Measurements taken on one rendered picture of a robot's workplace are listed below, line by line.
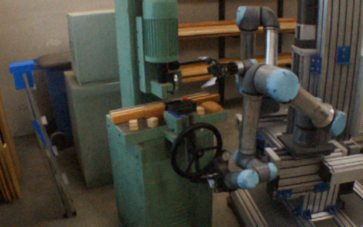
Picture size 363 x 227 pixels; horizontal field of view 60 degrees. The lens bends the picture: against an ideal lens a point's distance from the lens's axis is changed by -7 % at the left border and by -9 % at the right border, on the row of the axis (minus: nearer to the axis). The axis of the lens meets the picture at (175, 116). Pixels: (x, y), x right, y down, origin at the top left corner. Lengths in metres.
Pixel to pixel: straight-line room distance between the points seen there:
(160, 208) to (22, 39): 2.65
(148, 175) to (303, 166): 0.79
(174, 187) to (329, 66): 1.05
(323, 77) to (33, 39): 3.06
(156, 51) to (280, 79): 0.70
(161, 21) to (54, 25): 2.40
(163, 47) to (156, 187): 0.73
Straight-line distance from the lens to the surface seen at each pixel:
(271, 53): 1.88
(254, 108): 1.40
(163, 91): 1.76
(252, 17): 1.92
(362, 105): 2.01
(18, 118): 4.15
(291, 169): 1.73
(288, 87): 1.27
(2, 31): 3.95
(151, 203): 1.87
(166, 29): 1.67
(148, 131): 1.66
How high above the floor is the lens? 1.55
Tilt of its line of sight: 21 degrees down
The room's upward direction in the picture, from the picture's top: 2 degrees counter-clockwise
